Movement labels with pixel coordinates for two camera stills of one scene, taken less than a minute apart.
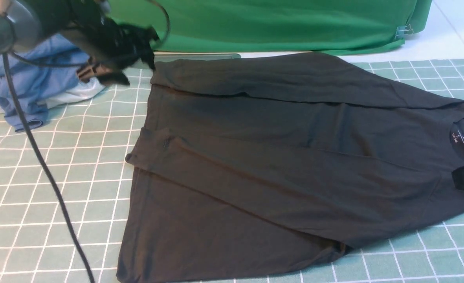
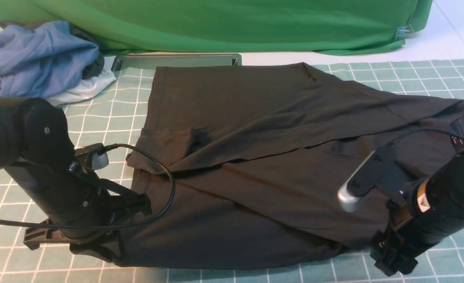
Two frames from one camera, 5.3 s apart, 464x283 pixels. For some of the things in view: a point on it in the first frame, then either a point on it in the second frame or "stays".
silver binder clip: x=402 y=30 stays
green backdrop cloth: x=245 y=26 stays
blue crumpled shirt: x=34 y=83 stays
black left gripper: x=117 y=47 to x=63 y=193
